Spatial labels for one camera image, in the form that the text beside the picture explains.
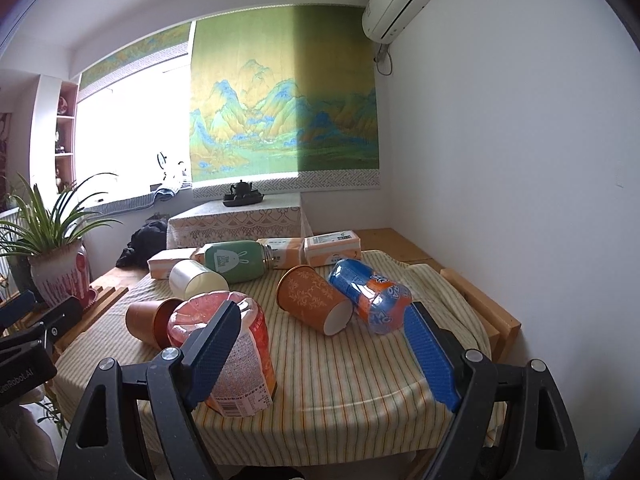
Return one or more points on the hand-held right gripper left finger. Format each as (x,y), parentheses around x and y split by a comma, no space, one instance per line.
(216,355)

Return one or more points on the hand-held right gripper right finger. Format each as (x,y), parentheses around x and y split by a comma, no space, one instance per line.
(431,360)

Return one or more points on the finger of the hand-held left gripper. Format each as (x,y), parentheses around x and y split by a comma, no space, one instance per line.
(15,310)
(60,317)

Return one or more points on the orange patterned paper cup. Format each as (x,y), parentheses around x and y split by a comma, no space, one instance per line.
(310,297)

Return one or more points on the red clear plastic cup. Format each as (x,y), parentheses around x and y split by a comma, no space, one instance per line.
(250,360)

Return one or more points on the white cup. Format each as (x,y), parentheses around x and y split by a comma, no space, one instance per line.
(192,277)

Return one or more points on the brown cup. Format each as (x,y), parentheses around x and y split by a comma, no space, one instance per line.
(142,320)

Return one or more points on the blue and orange cup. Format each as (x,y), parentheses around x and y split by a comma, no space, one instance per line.
(370,295)

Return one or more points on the dark plant pot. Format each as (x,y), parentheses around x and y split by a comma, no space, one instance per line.
(20,277)

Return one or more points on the potted spider plant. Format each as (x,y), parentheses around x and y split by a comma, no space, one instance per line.
(60,272)

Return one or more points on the wooden slatted rack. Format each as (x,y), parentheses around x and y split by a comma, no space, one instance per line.
(107,295)

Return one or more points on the wooden table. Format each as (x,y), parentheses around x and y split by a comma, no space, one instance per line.
(495,310)

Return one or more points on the green rabbit print bottle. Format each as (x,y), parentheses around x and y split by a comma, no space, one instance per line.
(235,260)

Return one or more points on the orange white tissue pack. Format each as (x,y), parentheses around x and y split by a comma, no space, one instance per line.
(332,250)
(167,262)
(287,250)

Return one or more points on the striped tablecloth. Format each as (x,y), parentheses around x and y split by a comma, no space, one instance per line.
(325,375)

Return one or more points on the black cloth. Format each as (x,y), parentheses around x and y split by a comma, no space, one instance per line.
(142,245)

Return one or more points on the grey windowsill mat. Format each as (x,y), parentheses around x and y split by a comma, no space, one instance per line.
(122,204)

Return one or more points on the lace covered side table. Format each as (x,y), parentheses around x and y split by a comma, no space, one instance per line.
(240,225)

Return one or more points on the blue grey towel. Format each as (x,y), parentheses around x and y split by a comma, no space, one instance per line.
(170,190)

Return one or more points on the black teapot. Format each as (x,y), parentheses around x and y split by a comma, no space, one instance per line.
(241,187)

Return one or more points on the landscape painting roller blind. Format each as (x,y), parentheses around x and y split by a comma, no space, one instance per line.
(285,100)

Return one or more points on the raised landscape roller blind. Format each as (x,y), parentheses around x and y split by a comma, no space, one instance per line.
(135,55)

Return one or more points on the white air conditioner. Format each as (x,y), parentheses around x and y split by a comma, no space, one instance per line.
(400,0)

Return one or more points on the white wall shelf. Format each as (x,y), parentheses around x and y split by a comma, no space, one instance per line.
(52,125)

